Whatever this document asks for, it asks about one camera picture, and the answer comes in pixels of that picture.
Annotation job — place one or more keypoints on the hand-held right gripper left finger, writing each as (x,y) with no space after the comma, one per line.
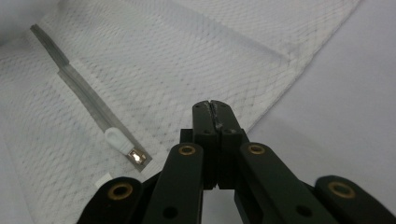
(207,124)

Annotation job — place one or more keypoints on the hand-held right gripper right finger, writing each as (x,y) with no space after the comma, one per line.
(229,124)

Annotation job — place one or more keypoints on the white mesh laundry bag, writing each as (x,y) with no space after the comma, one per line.
(155,71)

